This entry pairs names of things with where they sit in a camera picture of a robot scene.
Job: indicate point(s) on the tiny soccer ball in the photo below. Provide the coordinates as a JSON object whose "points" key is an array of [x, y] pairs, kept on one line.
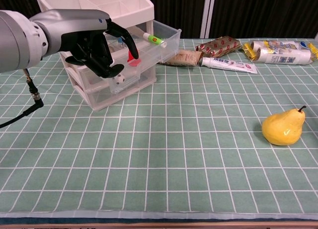
{"points": [[119, 79]]}

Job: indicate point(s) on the clear plastic drawer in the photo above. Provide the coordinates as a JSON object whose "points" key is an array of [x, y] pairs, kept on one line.
{"points": [[164, 53]]}

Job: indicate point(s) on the green white marker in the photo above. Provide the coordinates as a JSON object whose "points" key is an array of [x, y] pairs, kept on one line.
{"points": [[154, 39]]}

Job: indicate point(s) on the white frame post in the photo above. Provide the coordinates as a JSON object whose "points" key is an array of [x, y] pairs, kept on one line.
{"points": [[208, 14]]}

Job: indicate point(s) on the yellow pear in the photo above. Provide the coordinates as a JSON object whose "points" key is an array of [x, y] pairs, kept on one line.
{"points": [[282, 129]]}

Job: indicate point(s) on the small red toy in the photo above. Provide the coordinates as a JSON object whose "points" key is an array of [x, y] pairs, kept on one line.
{"points": [[134, 61]]}

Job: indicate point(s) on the gold red snack package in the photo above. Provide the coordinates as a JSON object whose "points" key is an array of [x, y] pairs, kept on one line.
{"points": [[218, 45]]}

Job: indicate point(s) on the brown snack bar wrapper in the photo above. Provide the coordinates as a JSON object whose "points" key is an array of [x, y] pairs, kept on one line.
{"points": [[183, 58]]}

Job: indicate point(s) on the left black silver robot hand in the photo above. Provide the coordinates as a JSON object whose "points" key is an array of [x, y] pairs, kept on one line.
{"points": [[74, 22]]}

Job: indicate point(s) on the green checked tablecloth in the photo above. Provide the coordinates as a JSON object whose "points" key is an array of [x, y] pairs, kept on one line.
{"points": [[159, 152]]}

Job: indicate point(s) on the white toothpaste tube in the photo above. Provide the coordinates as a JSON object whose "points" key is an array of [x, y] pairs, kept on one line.
{"points": [[228, 64]]}

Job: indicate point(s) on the white bag rolls pack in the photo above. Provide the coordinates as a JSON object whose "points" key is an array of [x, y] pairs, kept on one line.
{"points": [[280, 52]]}

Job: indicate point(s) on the white plastic drawer organizer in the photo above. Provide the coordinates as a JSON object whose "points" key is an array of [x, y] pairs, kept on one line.
{"points": [[67, 0]]}

